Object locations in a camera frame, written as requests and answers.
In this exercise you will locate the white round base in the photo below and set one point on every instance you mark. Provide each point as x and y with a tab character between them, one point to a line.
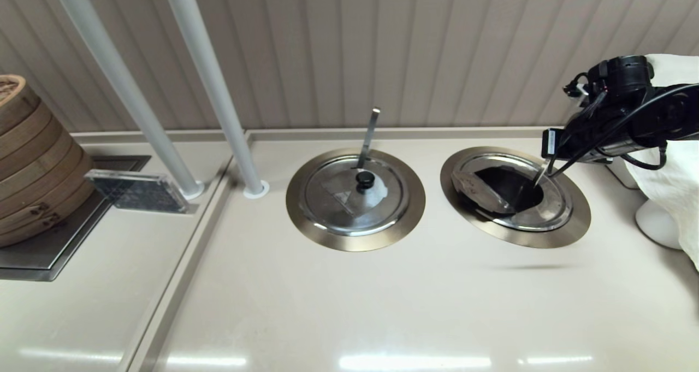
652	224

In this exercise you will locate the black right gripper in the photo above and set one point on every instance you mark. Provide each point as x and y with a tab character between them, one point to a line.
622	126

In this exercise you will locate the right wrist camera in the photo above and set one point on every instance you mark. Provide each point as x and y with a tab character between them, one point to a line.
579	88

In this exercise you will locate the white round pole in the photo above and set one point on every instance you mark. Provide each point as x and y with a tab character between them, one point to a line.
212	71
114	71

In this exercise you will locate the clear acrylic sign block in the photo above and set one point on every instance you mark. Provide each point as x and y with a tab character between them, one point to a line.
139	192

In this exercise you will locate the white box appliance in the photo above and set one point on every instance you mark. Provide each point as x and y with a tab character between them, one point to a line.
616	169

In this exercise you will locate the steel soup pot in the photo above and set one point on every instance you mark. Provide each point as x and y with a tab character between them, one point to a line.
513	189

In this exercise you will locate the steel hinged lid black knob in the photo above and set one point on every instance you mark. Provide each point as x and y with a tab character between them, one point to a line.
557	208
333	197

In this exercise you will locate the stacked bamboo steamer baskets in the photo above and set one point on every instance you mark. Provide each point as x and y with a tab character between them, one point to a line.
38	170

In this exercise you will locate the steel recessed steamer tray frame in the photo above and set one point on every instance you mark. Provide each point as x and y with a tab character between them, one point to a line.
49	252

